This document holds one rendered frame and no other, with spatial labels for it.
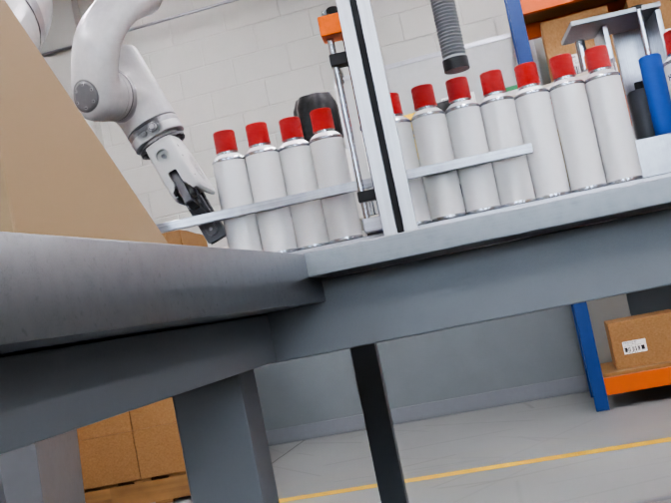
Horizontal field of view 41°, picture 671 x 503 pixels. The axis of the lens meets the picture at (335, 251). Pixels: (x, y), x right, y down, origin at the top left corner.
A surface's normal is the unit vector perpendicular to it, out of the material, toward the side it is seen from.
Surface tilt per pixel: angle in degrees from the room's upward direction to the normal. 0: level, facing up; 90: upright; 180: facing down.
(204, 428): 90
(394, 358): 90
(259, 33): 90
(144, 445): 90
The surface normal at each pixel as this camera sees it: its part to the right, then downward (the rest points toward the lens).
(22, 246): 0.95, -0.21
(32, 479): 0.11, -0.03
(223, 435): -0.11, -0.04
